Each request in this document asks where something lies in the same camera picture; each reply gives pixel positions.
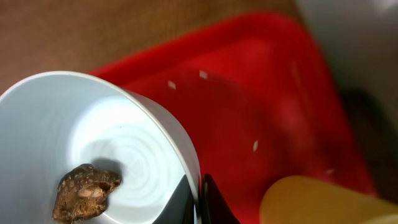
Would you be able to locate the brown food chunk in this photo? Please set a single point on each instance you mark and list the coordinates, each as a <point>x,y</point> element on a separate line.
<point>83,193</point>

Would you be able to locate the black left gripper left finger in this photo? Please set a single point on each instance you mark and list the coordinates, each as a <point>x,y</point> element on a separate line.
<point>180,208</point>

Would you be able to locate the yellow plastic cup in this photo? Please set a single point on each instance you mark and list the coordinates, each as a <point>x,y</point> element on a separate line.
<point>302,200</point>

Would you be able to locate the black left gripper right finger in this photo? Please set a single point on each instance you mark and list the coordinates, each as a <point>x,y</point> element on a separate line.
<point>214,209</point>

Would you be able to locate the red plastic tray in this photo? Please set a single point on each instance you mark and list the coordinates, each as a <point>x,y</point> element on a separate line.
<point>255,96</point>

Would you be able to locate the light blue bowl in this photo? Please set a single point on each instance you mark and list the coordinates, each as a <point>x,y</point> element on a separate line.
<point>53,122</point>

